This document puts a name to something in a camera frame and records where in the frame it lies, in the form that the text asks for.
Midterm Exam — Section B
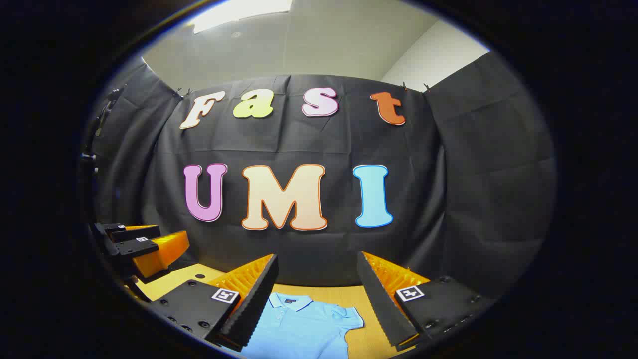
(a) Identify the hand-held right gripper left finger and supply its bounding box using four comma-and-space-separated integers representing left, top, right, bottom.
150, 253, 280, 352

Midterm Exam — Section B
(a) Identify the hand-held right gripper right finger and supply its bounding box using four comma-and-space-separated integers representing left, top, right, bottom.
356, 251, 499, 350

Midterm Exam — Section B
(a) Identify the light blue T-shirt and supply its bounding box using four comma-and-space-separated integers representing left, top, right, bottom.
239, 293, 365, 359

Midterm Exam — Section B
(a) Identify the dark metal stand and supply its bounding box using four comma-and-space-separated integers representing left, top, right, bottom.
80, 87, 125, 175

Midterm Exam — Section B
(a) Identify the black backdrop cloth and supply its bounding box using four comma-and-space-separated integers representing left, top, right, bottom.
82, 50, 557, 301

